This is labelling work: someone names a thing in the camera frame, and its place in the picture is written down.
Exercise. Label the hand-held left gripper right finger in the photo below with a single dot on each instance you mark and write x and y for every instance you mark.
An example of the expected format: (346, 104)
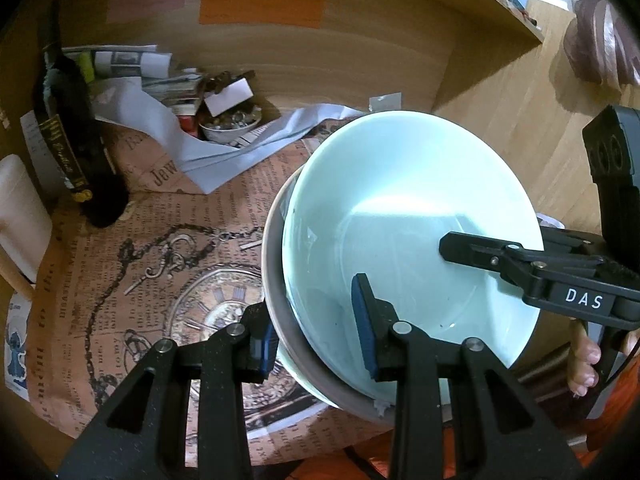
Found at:
(361, 330)

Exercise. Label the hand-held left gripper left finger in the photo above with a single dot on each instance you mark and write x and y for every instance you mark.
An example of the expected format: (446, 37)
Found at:
(269, 347)

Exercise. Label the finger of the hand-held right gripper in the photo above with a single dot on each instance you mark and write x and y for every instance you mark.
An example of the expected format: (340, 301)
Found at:
(570, 242)
(475, 250)

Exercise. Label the pink bowl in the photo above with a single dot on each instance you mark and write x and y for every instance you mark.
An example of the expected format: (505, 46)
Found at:
(272, 265)

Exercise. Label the light green bowl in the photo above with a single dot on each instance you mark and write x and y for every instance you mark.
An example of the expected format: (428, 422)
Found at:
(400, 200)

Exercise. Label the person's right hand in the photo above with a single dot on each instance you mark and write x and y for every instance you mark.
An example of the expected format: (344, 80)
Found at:
(585, 360)

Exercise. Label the white plastic bag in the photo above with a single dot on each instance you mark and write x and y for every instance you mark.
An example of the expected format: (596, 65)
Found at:
(550, 221)

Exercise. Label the newspaper print table mat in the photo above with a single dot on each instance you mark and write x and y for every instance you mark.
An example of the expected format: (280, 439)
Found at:
(165, 280)

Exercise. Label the person's orange garment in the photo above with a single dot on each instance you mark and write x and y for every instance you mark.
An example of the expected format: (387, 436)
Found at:
(340, 462)

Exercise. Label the maroon fabric bag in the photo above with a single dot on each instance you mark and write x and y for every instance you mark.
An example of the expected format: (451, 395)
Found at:
(600, 45)

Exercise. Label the white paper sheet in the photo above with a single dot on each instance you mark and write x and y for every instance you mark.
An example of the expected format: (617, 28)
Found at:
(210, 155)

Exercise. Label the wooden shelf unit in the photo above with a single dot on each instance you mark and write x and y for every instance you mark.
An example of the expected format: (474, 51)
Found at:
(390, 50)

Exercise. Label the small bowl of beads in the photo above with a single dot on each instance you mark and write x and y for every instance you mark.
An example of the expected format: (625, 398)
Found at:
(227, 131)

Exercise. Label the red small box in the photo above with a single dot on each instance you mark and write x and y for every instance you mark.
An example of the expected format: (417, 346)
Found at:
(187, 122)

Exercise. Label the white card with blue cartoon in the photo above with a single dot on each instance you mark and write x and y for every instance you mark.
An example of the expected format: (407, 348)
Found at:
(17, 355)

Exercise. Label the pale pink small box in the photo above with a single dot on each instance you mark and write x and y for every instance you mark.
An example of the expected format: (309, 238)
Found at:
(227, 97)

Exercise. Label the dark glass bottle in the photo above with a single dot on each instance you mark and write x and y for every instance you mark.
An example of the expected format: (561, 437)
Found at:
(70, 150)

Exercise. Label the cream plastic container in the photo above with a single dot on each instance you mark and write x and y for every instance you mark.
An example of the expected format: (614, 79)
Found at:
(20, 210)

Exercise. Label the stack of newspapers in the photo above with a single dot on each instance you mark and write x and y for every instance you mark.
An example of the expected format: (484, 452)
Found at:
(150, 75)

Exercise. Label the orange sticky note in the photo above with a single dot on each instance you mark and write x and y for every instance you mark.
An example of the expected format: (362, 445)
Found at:
(262, 7)

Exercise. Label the yellow highlighter pen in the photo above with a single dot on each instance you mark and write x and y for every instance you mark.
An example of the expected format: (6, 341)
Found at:
(87, 67)

